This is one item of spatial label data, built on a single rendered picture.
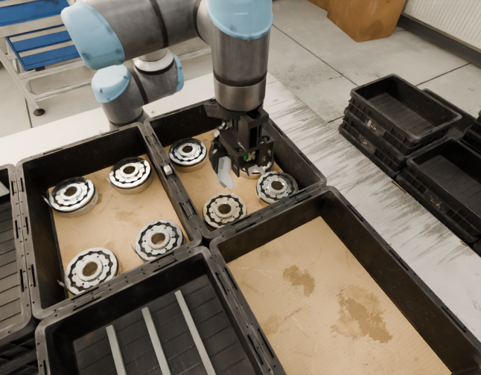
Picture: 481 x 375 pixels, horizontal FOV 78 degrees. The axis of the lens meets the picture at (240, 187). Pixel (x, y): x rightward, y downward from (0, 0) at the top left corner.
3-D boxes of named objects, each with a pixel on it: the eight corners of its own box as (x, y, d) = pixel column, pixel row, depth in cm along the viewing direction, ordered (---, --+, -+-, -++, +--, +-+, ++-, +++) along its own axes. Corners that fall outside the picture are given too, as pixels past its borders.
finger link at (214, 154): (209, 175, 56) (216, 138, 50) (205, 170, 57) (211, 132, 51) (231, 170, 58) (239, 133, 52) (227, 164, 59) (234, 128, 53)
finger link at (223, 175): (223, 207, 58) (231, 172, 51) (209, 186, 61) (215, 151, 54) (237, 202, 59) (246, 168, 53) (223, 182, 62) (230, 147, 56)
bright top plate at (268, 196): (248, 184, 74) (248, 182, 74) (279, 166, 78) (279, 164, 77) (274, 211, 69) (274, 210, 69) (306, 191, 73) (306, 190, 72)
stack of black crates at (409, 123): (327, 155, 178) (348, 89, 143) (364, 138, 188) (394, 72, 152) (377, 203, 157) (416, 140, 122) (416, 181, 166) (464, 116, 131)
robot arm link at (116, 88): (100, 106, 97) (80, 70, 86) (139, 92, 101) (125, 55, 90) (112, 129, 92) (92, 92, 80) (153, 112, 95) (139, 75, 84)
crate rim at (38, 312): (20, 167, 71) (14, 161, 69) (144, 127, 80) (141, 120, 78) (41, 327, 49) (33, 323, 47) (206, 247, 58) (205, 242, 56)
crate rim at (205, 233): (144, 127, 80) (141, 120, 78) (242, 94, 88) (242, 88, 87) (206, 247, 58) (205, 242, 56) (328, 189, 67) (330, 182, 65)
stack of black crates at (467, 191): (377, 203, 157) (406, 158, 130) (417, 181, 166) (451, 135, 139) (443, 265, 136) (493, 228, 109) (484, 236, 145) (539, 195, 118)
